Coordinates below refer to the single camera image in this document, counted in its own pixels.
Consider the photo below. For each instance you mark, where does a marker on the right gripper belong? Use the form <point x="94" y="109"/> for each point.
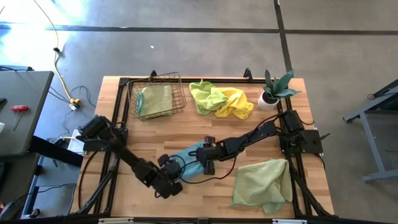
<point x="210" y="154"/>

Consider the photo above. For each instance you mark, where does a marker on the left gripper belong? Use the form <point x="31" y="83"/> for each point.
<point x="171" y="170"/>

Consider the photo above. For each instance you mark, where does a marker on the large blue microfiber towel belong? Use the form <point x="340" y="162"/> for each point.
<point x="196" y="169"/>

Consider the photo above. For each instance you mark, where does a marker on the pale green cloth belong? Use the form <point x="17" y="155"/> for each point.
<point x="155" y="101"/>

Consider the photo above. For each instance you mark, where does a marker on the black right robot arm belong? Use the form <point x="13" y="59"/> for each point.
<point x="255" y="137"/>

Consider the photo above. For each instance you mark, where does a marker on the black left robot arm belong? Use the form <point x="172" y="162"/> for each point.
<point x="140" y="168"/>

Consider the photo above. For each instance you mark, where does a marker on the lime green microfiber towel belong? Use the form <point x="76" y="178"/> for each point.
<point x="206" y="98"/>

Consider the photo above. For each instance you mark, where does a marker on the yellow microfiber towel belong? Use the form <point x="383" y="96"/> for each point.
<point x="237" y="104"/>

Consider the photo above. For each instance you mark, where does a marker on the pale green microfiber towel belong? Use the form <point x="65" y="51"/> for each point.
<point x="264" y="189"/>

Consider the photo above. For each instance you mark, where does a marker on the snake plant in white pot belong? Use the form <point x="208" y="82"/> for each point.
<point x="267" y="102"/>

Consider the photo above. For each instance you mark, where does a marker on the white box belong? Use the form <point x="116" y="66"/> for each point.
<point x="73" y="144"/>

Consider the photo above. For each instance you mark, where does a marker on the black support beam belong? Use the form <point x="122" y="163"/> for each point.
<point x="56" y="152"/>

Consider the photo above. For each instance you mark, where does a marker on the black castor wheel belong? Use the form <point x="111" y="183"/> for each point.
<point x="35" y="213"/>

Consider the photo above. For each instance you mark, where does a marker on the grey side table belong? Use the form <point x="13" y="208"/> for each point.
<point x="25" y="124"/>

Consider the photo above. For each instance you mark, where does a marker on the black aluminium table frame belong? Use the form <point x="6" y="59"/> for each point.
<point x="236" y="81"/>

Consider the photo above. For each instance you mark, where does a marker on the grey metal bench frame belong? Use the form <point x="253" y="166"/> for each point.
<point x="382" y="175"/>

